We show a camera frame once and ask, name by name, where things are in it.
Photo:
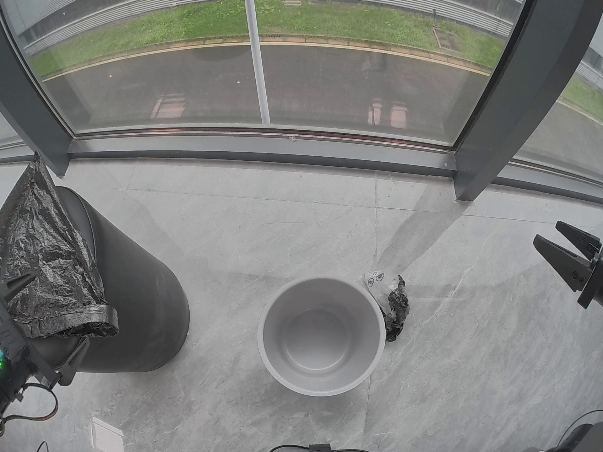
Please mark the clear printed wrapper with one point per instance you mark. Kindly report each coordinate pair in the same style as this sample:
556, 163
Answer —
377, 280

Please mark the black plastic bag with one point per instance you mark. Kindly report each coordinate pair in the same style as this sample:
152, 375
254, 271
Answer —
42, 252

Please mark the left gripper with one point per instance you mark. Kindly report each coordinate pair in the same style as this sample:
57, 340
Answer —
28, 346

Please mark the black plastic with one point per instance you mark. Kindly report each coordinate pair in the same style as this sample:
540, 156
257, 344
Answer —
396, 309

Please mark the window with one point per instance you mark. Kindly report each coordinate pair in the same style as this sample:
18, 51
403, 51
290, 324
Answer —
141, 87

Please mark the white trash bin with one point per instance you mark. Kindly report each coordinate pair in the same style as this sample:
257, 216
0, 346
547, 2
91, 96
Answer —
320, 337

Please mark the dark grey round chair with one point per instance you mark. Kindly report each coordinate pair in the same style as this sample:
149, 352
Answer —
141, 299

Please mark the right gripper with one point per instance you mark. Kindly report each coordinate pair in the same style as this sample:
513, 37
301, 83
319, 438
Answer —
594, 280

